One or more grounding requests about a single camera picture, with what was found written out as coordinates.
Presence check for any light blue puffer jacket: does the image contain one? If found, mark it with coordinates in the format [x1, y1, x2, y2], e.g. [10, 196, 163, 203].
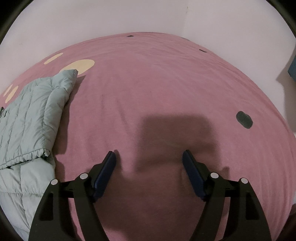
[1, 69, 78, 240]

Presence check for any pink dotted bed sheet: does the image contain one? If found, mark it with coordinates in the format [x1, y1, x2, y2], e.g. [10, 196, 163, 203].
[1, 33, 295, 240]

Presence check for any dark blue object by wall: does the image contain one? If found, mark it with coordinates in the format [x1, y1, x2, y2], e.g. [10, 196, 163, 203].
[288, 57, 296, 81]

